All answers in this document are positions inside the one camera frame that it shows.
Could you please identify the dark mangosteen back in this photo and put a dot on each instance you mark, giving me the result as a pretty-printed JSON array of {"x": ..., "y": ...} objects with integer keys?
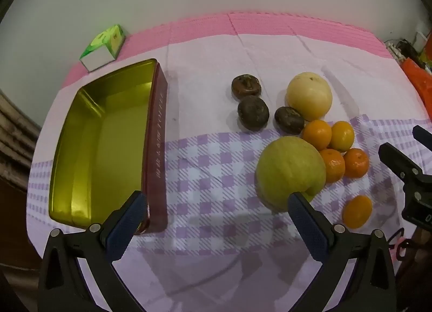
[{"x": 245, "y": 85}]

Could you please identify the tangerine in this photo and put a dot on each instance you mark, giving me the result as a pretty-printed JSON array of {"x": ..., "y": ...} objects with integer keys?
[
  {"x": 335, "y": 165},
  {"x": 357, "y": 163}
]

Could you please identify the orange plastic bag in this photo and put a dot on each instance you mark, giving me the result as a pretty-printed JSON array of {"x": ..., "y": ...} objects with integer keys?
[{"x": 421, "y": 80}]

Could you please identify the gold toffee tin box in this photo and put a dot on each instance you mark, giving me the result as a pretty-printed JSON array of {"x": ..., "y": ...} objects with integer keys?
[{"x": 112, "y": 143}]

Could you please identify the background clutter pile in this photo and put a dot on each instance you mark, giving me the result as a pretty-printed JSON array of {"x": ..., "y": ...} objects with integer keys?
[{"x": 402, "y": 49}]

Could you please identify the lone orange kumquat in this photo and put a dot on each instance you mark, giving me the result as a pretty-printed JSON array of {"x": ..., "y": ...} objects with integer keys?
[{"x": 357, "y": 212}]

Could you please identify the dark mangosteen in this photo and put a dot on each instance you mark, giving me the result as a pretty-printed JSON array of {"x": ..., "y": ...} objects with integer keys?
[
  {"x": 289, "y": 120},
  {"x": 245, "y": 85},
  {"x": 253, "y": 113}
]

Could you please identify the pale yellow pear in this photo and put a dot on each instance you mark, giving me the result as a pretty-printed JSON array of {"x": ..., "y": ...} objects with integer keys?
[{"x": 310, "y": 95}]

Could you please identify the yellow orange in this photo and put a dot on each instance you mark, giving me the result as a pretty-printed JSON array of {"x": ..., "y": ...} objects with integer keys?
[{"x": 343, "y": 136}]

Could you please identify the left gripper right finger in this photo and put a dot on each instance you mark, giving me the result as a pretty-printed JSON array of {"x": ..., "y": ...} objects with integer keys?
[{"x": 371, "y": 286}]

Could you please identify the beige ribbed radiator pipes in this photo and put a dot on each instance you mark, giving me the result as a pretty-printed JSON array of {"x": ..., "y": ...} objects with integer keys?
[{"x": 18, "y": 138}]

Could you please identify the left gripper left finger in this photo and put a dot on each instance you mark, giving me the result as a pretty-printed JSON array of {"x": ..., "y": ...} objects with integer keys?
[{"x": 62, "y": 286}]

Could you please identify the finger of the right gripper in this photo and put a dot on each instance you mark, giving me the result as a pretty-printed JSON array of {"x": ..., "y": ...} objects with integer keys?
[
  {"x": 402, "y": 166},
  {"x": 423, "y": 136}
]

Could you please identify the green pear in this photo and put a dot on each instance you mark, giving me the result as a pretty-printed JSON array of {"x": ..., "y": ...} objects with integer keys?
[{"x": 285, "y": 166}]

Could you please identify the green white tissue box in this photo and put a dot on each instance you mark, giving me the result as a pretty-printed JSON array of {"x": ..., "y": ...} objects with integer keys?
[{"x": 103, "y": 49}]

